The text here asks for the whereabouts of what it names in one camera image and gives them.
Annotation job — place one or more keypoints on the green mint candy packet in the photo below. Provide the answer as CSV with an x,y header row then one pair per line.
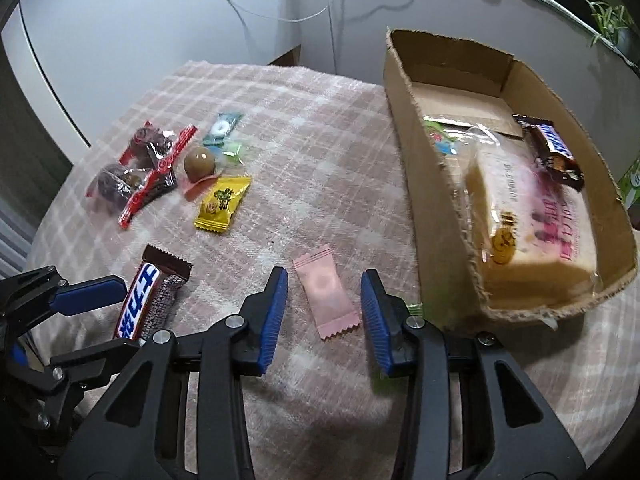
x,y
222,128

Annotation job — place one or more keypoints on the red clear snack bag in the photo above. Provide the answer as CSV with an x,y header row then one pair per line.
x,y
122,191
155,148

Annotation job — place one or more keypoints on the small snickers bar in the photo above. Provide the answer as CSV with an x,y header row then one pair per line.
x,y
551,152

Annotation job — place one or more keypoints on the brown chocolate ball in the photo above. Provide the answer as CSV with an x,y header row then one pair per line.
x,y
199,163

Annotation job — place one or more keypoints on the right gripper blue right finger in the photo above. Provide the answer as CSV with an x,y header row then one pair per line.
x,y
388,323

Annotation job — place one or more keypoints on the yellow candy packet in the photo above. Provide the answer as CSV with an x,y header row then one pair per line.
x,y
220,203

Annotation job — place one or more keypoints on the packaged toast bread loaf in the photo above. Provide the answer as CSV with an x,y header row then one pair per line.
x,y
534,237

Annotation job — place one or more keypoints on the pink candy packet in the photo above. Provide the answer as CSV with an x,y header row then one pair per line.
x,y
330,306

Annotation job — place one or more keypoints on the white cabinet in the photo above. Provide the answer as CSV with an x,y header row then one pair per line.
x,y
82,63

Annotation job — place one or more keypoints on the brown cardboard box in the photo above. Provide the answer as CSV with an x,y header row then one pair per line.
x,y
462,80

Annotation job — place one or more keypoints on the large snickers bar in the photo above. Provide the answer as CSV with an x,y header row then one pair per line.
x,y
152,294

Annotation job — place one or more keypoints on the potted spider plant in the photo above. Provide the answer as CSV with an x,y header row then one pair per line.
x,y
611,21

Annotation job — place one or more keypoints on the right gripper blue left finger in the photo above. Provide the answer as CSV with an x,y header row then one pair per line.
x,y
263,314

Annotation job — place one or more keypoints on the yellow blue candy pouch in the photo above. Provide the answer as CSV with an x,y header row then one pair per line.
x,y
450,138

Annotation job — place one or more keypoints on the clear green candy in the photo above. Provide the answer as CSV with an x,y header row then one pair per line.
x,y
231,151

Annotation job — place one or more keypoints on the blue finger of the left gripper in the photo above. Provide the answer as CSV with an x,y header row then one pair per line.
x,y
87,296
97,364

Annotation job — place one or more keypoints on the green tissue pack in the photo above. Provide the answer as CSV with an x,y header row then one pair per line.
x,y
629,186

